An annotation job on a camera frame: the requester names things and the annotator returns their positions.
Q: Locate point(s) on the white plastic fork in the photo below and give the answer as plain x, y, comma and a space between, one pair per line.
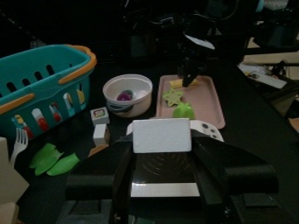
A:
18, 143

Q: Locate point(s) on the purple toy food piece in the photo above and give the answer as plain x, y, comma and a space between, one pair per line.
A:
124, 95

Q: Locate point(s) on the white cube with picture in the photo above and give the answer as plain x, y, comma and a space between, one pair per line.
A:
100, 134
99, 115

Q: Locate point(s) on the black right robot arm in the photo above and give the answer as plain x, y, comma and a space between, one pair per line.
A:
155, 26

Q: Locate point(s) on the white object with black dots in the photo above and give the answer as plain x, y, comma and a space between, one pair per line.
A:
205, 128

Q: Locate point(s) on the green toy pepper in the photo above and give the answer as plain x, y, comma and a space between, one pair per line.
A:
183, 111

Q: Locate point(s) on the yellow toy food slice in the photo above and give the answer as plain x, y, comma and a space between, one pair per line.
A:
175, 83

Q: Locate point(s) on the green starfruit slice toy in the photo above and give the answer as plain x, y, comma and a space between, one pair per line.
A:
172, 97

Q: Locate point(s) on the white rice block black band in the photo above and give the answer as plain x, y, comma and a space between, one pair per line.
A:
161, 135

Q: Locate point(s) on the red toy food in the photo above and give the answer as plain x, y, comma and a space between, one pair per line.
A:
41, 124

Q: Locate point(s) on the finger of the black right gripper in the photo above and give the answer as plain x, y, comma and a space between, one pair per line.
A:
193, 73
183, 68

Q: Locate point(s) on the pink plastic tray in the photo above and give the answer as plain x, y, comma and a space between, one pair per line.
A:
208, 102

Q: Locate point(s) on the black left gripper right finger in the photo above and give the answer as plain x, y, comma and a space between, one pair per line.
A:
248, 178

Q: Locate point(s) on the white toy pot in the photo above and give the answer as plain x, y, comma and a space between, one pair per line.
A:
129, 106

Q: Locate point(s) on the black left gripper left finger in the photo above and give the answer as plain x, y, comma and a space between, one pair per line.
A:
99, 182

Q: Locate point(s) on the white power strip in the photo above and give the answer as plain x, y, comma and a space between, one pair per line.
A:
261, 75

